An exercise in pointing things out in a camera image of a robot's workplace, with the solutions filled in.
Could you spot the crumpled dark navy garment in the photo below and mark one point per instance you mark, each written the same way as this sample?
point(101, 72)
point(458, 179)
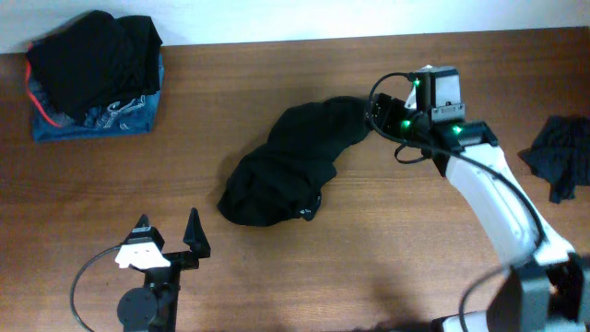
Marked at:
point(560, 155)

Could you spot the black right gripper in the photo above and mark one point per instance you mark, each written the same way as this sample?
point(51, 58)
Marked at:
point(395, 108)

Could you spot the folded black garment on pile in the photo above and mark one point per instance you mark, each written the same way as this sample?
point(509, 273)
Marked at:
point(96, 61)

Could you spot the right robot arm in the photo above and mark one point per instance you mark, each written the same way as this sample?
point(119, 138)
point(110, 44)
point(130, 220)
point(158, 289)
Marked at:
point(541, 284)

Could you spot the black t-shirt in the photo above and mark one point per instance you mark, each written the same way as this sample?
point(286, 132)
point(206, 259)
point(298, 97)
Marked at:
point(283, 178)

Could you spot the grey garment with pink trim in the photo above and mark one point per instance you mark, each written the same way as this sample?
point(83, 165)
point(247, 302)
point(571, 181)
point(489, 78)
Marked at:
point(45, 114)

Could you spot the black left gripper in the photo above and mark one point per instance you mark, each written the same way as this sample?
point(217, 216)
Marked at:
point(198, 245)

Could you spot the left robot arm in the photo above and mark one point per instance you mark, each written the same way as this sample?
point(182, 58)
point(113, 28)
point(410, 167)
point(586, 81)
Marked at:
point(153, 306)

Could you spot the folded blue jeans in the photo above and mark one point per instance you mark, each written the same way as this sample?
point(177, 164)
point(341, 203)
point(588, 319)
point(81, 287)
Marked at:
point(121, 118)

